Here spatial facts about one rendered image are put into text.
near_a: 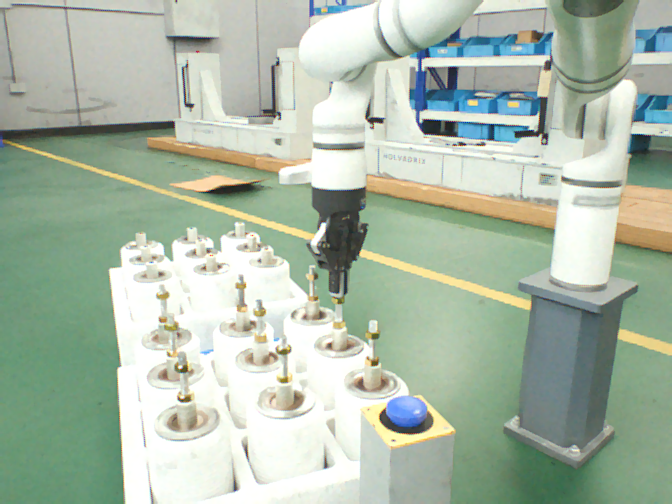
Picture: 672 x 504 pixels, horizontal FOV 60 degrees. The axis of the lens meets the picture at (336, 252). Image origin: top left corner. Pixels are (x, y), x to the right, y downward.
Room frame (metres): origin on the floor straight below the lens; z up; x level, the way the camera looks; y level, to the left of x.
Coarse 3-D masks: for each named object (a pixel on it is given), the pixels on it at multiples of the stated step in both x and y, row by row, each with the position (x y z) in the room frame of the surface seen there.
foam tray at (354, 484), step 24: (120, 384) 0.80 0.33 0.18; (216, 384) 0.80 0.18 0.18; (120, 408) 0.73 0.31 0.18; (240, 432) 0.67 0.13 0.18; (144, 456) 0.62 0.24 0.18; (240, 456) 0.62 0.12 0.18; (336, 456) 0.62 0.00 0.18; (144, 480) 0.57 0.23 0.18; (240, 480) 0.58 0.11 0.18; (288, 480) 0.57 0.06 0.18; (312, 480) 0.57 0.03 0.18; (336, 480) 0.58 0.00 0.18
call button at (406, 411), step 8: (392, 400) 0.51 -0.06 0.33; (400, 400) 0.51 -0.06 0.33; (408, 400) 0.51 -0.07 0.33; (416, 400) 0.51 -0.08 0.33; (392, 408) 0.49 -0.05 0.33; (400, 408) 0.49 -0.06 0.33; (408, 408) 0.49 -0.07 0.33; (416, 408) 0.49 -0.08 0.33; (424, 408) 0.49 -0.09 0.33; (392, 416) 0.48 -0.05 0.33; (400, 416) 0.48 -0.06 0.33; (408, 416) 0.48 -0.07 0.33; (416, 416) 0.48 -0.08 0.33; (424, 416) 0.49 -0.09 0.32; (400, 424) 0.48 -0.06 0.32; (408, 424) 0.48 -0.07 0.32; (416, 424) 0.48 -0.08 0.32
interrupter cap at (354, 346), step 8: (328, 336) 0.81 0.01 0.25; (352, 336) 0.81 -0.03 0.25; (320, 344) 0.78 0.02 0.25; (328, 344) 0.79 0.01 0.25; (352, 344) 0.79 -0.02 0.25; (360, 344) 0.78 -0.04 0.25; (320, 352) 0.76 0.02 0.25; (328, 352) 0.76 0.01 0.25; (336, 352) 0.76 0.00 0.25; (344, 352) 0.76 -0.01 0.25; (352, 352) 0.76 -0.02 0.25; (360, 352) 0.76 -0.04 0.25
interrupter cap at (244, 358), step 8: (240, 352) 0.76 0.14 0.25; (248, 352) 0.76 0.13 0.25; (272, 352) 0.76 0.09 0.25; (240, 360) 0.73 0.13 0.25; (248, 360) 0.74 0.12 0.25; (272, 360) 0.74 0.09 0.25; (240, 368) 0.71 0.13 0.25; (248, 368) 0.71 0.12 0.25; (256, 368) 0.71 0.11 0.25; (264, 368) 0.71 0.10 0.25; (272, 368) 0.71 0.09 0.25
